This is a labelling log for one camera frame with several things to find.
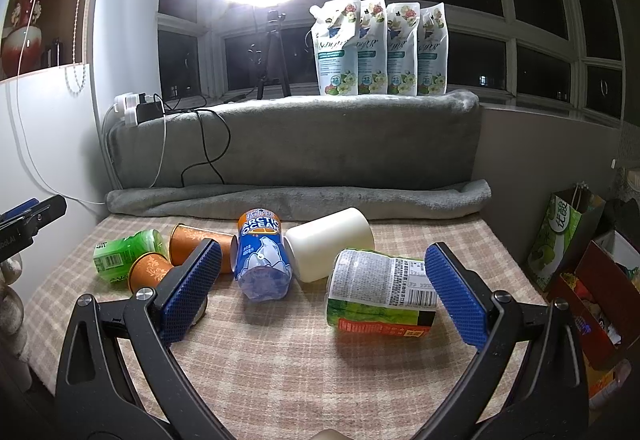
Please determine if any orange paper cup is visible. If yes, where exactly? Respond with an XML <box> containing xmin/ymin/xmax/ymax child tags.
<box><xmin>128</xmin><ymin>252</ymin><xmax>174</xmax><ymax>293</ymax></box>
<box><xmin>168</xmin><ymin>223</ymin><xmax>239</xmax><ymax>275</ymax></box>

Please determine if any blue Arctic Ocean bottle cup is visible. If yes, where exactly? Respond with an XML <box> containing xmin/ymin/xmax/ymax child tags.
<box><xmin>233</xmin><ymin>208</ymin><xmax>292</xmax><ymax>302</ymax></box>

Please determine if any green label clear cup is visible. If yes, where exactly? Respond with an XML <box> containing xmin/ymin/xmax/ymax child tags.
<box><xmin>326</xmin><ymin>249</ymin><xmax>438</xmax><ymax>338</ymax></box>

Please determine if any black power adapter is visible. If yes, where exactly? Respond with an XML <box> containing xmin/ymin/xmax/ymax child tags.
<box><xmin>134</xmin><ymin>93</ymin><xmax>164</xmax><ymax>125</ymax></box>

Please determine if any white plastic cup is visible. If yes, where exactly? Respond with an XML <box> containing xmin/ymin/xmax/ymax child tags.
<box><xmin>283</xmin><ymin>208</ymin><xmax>374</xmax><ymax>283</ymax></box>

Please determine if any refill pouch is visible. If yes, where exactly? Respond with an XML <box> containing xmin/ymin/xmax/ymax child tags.
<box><xmin>387</xmin><ymin>2</ymin><xmax>420</xmax><ymax>96</ymax></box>
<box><xmin>418</xmin><ymin>3</ymin><xmax>449</xmax><ymax>95</ymax></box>
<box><xmin>309</xmin><ymin>0</ymin><xmax>360</xmax><ymax>96</ymax></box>
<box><xmin>356</xmin><ymin>0</ymin><xmax>387</xmax><ymax>94</ymax></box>

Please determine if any black tripod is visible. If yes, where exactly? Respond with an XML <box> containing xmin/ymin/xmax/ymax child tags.
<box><xmin>256</xmin><ymin>7</ymin><xmax>292</xmax><ymax>100</ymax></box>

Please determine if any white cable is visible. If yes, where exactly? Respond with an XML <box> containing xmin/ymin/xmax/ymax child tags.
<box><xmin>13</xmin><ymin>0</ymin><xmax>168</xmax><ymax>208</ymax></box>

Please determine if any orange paper cup far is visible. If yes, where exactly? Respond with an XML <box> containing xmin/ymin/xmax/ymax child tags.
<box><xmin>168</xmin><ymin>223</ymin><xmax>239</xmax><ymax>275</ymax></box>

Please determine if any grey fleece blanket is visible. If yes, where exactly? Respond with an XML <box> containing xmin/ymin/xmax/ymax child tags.
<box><xmin>106</xmin><ymin>90</ymin><xmax>491</xmax><ymax>221</ymax></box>

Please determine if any green tea bottle cup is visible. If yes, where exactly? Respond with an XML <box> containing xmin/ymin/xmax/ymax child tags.
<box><xmin>92</xmin><ymin>230</ymin><xmax>169</xmax><ymax>283</ymax></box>

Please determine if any orange paper cup near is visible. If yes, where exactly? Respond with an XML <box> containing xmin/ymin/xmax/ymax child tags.
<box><xmin>128</xmin><ymin>252</ymin><xmax>174</xmax><ymax>293</ymax></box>

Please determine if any white power strip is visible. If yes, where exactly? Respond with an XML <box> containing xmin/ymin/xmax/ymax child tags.
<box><xmin>113</xmin><ymin>92</ymin><xmax>145</xmax><ymax>127</ymax></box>

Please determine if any black cable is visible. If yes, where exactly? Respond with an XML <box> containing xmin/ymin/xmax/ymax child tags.
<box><xmin>152</xmin><ymin>92</ymin><xmax>234</xmax><ymax>187</ymax></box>

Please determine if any green paper bag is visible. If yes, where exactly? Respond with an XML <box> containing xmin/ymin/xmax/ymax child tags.
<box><xmin>526</xmin><ymin>182</ymin><xmax>605</xmax><ymax>291</ymax></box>

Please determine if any red white vase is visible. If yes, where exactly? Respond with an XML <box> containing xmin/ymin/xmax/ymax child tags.
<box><xmin>1</xmin><ymin>0</ymin><xmax>42</xmax><ymax>77</ymax></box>

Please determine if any red cardboard box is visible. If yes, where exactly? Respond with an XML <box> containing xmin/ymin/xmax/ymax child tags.
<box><xmin>549</xmin><ymin>231</ymin><xmax>639</xmax><ymax>370</ymax></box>

